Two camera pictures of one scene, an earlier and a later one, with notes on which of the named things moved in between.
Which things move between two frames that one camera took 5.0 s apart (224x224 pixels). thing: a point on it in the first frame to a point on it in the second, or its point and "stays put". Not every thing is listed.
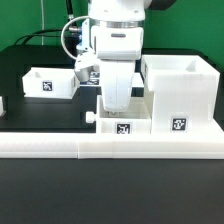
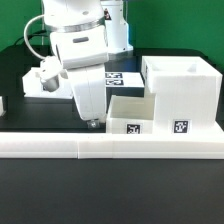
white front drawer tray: x=135 y=120 stays put
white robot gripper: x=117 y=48 to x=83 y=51
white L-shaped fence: x=112 y=145 stays put
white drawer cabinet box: x=183 y=93 stays put
